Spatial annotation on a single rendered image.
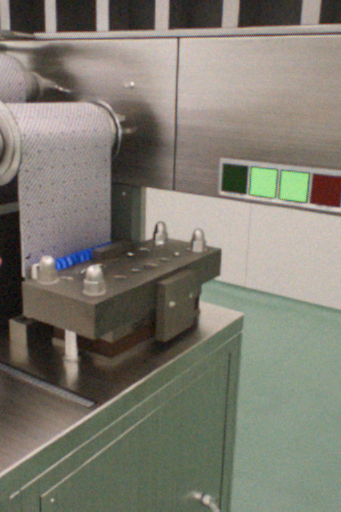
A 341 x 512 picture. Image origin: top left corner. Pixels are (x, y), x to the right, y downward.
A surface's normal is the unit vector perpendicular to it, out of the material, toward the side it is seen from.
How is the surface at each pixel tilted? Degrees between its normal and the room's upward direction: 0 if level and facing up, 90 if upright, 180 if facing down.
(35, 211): 90
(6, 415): 0
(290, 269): 90
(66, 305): 90
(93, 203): 90
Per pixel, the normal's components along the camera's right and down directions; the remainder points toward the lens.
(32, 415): 0.03, -0.96
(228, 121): -0.56, 0.21
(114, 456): 0.83, 0.18
